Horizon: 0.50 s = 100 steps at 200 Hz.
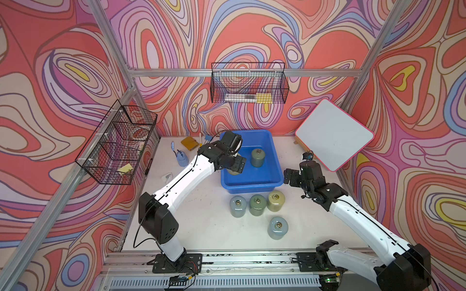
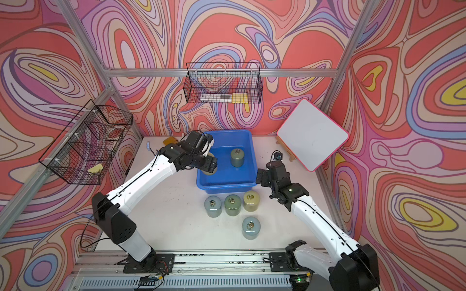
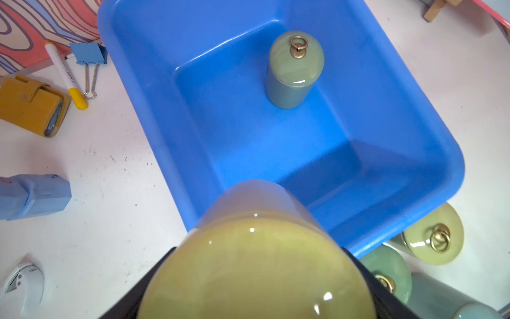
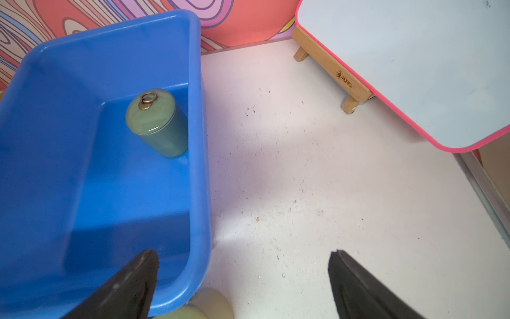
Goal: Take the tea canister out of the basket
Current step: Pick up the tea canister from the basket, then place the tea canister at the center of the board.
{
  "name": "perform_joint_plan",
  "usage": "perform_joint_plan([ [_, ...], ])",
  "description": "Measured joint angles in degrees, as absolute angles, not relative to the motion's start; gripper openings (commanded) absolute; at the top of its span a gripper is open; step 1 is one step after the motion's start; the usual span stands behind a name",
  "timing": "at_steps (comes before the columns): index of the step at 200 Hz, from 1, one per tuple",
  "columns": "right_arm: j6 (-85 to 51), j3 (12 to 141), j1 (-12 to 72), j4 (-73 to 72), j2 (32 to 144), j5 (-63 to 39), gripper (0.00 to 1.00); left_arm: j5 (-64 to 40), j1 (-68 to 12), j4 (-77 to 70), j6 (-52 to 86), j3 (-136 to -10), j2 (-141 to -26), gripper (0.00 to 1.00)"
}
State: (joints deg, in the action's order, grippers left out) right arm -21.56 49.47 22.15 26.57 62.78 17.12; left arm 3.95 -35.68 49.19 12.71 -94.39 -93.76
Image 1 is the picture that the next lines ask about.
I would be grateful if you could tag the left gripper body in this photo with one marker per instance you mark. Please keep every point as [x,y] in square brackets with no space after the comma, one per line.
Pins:
[234,162]

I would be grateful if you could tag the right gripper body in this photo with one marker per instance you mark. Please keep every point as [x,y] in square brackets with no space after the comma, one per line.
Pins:
[296,180]

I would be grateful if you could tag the olive green tea canister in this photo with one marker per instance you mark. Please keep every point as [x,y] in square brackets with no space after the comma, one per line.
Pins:
[258,157]

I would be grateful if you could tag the yellow-green tea canister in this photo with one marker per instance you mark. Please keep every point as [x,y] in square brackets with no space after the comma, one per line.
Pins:
[276,200]

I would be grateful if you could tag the grey-blue tea canister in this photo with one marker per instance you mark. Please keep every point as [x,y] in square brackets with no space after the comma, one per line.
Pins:
[278,227]
[238,206]

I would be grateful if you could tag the dark green tea canister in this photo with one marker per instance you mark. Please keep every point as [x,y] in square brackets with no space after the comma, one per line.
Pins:
[257,205]

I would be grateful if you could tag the pale yellow tea canister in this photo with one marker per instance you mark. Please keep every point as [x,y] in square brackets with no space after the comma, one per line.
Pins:
[231,172]

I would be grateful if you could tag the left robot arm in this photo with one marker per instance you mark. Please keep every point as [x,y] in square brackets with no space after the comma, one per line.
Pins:
[156,211]

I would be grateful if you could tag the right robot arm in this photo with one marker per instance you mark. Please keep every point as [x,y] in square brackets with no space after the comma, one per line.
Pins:
[397,265]

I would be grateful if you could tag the blue plastic basket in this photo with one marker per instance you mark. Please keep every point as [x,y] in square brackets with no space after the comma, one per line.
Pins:
[255,179]

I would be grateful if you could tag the yellow box in basket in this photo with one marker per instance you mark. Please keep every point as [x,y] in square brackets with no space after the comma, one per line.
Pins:
[264,98]

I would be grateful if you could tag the yellow sponge in basket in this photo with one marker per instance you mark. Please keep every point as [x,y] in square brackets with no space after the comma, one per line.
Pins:
[125,169]

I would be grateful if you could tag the yellow sticky note pad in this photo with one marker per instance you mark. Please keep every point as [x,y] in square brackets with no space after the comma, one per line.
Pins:
[190,143]

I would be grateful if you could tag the small white object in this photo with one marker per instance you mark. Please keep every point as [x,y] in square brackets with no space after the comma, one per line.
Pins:
[167,178]

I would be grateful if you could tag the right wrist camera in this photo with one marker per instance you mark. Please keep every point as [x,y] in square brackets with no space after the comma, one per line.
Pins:
[308,156]

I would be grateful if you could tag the white board pink frame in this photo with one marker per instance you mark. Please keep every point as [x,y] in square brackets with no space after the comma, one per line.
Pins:
[332,135]

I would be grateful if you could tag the black wire basket back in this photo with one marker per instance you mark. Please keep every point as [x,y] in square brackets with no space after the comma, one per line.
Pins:
[238,82]

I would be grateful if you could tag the black wire basket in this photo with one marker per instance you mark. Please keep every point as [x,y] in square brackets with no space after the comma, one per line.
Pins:
[238,82]
[120,138]

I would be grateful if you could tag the black wire basket left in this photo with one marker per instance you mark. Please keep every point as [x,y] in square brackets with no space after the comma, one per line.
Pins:
[120,138]

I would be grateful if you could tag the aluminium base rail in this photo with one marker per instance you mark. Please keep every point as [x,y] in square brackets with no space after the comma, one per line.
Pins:
[272,270]

